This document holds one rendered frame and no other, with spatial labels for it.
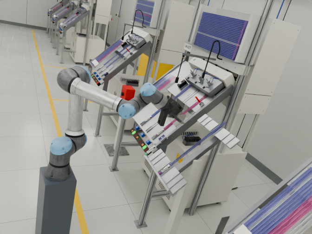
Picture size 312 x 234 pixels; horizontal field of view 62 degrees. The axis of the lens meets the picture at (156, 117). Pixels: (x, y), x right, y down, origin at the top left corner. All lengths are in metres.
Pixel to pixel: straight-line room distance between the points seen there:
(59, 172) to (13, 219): 0.71
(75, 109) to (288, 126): 2.56
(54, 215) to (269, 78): 1.81
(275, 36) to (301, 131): 1.53
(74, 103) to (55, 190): 0.52
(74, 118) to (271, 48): 1.45
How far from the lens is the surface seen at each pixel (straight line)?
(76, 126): 1.64
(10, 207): 2.33
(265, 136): 3.63
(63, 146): 1.56
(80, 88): 1.38
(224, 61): 2.04
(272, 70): 2.20
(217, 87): 1.94
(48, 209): 1.77
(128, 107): 1.26
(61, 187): 1.68
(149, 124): 2.04
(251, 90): 2.12
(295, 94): 3.41
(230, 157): 2.36
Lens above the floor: 1.59
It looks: 22 degrees down
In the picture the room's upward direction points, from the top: 14 degrees clockwise
